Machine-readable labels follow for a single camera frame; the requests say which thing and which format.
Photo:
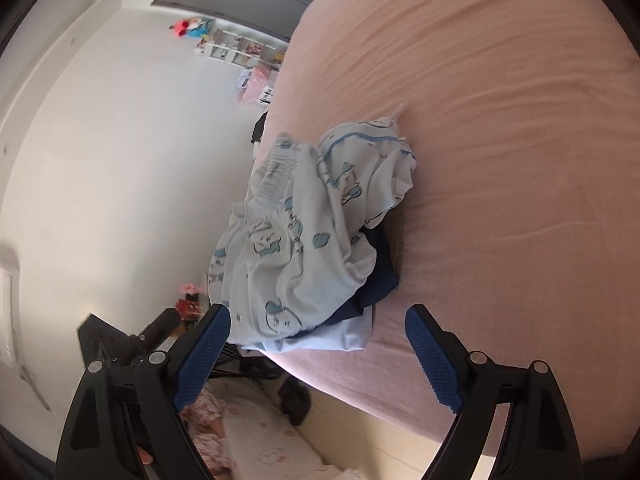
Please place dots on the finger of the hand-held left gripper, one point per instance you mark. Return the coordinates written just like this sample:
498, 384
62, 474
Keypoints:
160, 324

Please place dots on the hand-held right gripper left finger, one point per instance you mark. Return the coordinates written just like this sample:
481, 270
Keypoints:
200, 360

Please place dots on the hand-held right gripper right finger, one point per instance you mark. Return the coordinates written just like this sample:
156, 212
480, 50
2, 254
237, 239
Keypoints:
435, 360

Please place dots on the light blue printed pants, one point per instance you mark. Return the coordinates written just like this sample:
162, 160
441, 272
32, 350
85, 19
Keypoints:
300, 260

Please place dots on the red small item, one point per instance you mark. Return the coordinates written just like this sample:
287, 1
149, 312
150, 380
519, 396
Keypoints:
189, 308

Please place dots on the pink floral cloth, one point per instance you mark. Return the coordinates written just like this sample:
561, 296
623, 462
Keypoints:
205, 427

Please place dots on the pale folded cloth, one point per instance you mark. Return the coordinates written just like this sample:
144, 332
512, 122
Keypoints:
345, 336

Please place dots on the navy folded cloth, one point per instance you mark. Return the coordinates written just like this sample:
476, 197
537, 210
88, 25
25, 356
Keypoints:
382, 275

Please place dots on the black slippers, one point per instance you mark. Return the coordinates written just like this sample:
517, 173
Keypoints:
295, 400

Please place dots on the cream printed floor mat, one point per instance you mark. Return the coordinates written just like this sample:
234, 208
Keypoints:
265, 452

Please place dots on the small black object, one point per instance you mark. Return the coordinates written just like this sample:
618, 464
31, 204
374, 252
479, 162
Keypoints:
259, 130

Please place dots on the bed with pink sheet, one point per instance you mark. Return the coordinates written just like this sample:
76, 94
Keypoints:
500, 135

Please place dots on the pink bag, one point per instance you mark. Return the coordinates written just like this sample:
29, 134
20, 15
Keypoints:
257, 82

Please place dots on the white toy shelf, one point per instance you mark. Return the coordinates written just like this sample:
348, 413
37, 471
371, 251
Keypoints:
235, 50

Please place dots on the red and blue toys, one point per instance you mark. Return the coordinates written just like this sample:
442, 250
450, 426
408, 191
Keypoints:
192, 27

